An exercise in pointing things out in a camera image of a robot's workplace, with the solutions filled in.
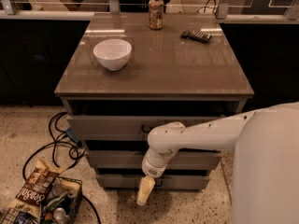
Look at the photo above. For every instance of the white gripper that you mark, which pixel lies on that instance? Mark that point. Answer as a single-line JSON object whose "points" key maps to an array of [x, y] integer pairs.
{"points": [[151, 171]]}

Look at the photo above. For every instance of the grey drawer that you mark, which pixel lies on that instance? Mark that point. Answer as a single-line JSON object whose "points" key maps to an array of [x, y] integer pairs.
{"points": [[184, 160], [188, 182], [126, 128]]}

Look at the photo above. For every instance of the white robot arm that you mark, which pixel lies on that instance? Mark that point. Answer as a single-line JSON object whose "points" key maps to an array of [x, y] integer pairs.
{"points": [[266, 162]]}

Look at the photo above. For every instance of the grey drawer cabinet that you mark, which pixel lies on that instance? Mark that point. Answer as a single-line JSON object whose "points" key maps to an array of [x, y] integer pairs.
{"points": [[166, 75]]}

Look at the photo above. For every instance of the silver can in basket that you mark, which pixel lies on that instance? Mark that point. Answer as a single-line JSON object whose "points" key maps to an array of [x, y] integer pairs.
{"points": [[60, 216]]}

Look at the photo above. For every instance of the blue power plug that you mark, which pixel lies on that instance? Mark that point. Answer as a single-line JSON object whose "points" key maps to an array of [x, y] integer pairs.
{"points": [[72, 136]]}

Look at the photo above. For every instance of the brown chip bag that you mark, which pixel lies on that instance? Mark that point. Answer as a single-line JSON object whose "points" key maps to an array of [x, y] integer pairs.
{"points": [[36, 189]]}

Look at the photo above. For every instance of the white ceramic bowl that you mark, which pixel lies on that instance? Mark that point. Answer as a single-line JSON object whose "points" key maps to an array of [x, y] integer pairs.
{"points": [[113, 54]]}

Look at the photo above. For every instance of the black remote control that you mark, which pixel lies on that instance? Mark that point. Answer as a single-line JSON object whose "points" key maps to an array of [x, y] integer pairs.
{"points": [[196, 36]]}

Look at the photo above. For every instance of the orange soda can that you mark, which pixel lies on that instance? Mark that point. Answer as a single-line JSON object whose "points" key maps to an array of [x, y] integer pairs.
{"points": [[156, 11]]}

